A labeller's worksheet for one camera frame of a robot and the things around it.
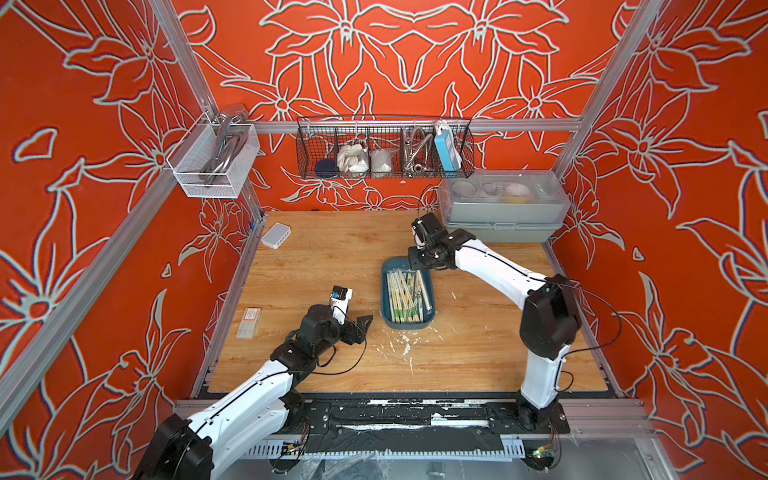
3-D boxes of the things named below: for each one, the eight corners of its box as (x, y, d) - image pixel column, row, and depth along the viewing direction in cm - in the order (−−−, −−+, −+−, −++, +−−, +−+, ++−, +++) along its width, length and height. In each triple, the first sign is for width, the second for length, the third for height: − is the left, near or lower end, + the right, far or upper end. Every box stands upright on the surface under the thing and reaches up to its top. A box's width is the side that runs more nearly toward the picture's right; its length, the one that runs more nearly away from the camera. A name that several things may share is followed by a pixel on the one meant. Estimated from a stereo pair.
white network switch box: (261, 244, 113) (259, 240, 111) (278, 225, 119) (276, 221, 117) (277, 250, 111) (275, 246, 109) (293, 230, 117) (292, 227, 115)
